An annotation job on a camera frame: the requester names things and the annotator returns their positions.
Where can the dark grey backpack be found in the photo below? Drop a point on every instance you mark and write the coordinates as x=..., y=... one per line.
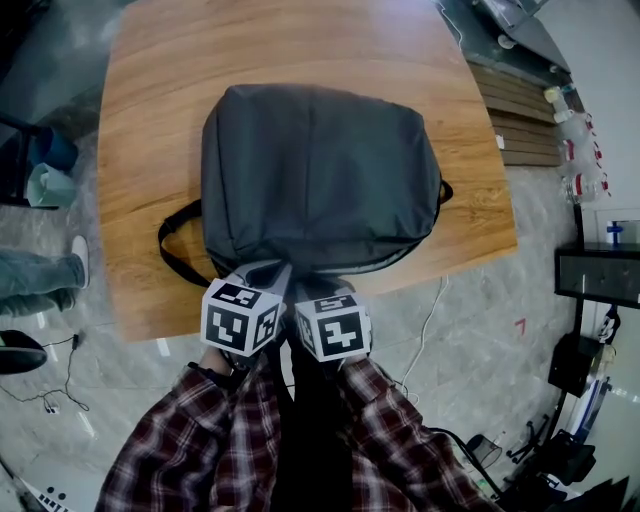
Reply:
x=320, y=175

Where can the pale teal bin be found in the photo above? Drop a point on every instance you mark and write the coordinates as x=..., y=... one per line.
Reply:
x=50, y=187

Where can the row of clear plastic bottles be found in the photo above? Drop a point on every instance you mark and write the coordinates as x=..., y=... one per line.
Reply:
x=575, y=135

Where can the white box blue mark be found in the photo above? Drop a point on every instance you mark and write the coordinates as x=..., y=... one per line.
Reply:
x=620, y=232

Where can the white device black dots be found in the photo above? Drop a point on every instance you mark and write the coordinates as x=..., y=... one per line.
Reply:
x=55, y=492

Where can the black mesh wastebasket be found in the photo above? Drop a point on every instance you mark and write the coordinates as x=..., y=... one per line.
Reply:
x=482, y=450

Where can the person's left forearm plaid sleeve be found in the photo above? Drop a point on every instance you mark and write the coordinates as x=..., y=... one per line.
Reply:
x=170, y=440

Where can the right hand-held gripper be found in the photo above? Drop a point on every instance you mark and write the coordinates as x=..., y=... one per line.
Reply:
x=340, y=332

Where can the black desk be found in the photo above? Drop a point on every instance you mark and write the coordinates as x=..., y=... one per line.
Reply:
x=22, y=160

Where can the wooden pallet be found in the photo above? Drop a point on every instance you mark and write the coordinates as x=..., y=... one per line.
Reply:
x=520, y=130

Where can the grey platform cart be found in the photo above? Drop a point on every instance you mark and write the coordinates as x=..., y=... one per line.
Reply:
x=530, y=35

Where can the white paper tag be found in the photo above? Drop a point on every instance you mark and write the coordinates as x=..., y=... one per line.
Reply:
x=500, y=141

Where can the person's body black clothing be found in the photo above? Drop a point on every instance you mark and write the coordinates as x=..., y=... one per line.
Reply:
x=310, y=450

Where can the black chair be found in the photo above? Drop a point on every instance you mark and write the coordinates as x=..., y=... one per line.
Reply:
x=20, y=355

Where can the black box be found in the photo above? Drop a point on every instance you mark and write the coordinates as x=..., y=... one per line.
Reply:
x=572, y=365

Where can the blue bin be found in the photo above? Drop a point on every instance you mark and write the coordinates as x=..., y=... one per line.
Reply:
x=57, y=150

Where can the black equipment bag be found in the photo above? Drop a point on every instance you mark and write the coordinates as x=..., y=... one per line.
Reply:
x=570, y=457

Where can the black monitor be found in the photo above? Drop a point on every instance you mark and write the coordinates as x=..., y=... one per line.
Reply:
x=600, y=275

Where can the person's right forearm plaid sleeve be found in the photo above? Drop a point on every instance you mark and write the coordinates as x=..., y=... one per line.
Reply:
x=400, y=440

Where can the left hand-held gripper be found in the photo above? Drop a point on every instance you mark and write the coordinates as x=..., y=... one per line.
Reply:
x=225, y=325

